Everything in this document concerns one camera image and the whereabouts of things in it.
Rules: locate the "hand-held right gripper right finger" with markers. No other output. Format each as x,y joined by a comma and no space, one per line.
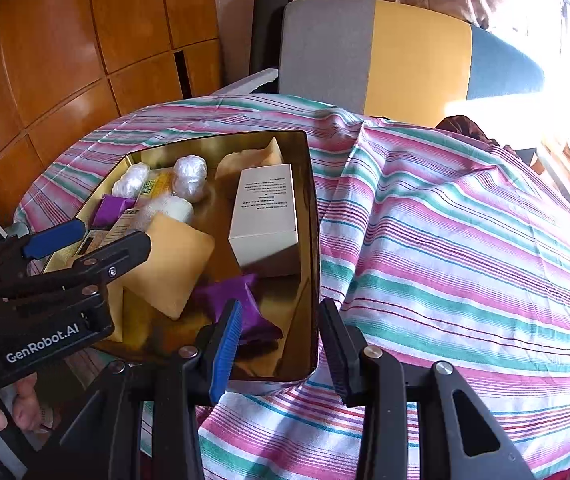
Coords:
332,345

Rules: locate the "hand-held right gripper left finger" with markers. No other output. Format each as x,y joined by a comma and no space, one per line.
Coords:
225,345

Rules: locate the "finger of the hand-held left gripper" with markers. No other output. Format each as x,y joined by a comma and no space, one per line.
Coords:
52,240
120,252

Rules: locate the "printed snack packet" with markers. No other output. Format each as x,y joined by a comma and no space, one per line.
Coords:
122,225

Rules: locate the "small tan dark-edged box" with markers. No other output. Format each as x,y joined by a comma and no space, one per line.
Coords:
92,245

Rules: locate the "purple packet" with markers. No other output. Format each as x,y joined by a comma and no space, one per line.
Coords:
112,209
250,310

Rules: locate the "yellow sponge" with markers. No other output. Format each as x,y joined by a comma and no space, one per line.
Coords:
175,260

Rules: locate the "white bandage roll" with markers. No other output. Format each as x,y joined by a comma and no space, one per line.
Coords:
170,207

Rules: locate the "white plastic-wrapped ball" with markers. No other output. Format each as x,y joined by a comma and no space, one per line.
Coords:
132,180

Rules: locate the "green yellow cracker packet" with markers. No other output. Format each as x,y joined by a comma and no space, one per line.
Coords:
155,187

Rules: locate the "white garlic bulb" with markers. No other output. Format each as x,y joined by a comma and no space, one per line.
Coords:
191,177

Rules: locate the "gold tin box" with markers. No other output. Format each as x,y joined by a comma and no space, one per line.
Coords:
310,240

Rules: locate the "white carton box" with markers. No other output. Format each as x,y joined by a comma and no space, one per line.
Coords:
265,220

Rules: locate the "tan pouch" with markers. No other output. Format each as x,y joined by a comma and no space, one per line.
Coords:
245,160

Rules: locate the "striped bedsheet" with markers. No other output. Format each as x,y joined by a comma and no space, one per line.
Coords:
440,260

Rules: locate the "wooden wardrobe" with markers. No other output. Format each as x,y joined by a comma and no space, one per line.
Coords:
65,35

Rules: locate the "white foam piece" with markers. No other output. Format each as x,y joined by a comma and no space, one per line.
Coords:
260,82

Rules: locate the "dark brown cloth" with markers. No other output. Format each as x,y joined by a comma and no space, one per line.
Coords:
465,130

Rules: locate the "black rolled mat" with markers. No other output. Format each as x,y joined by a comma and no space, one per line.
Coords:
267,30

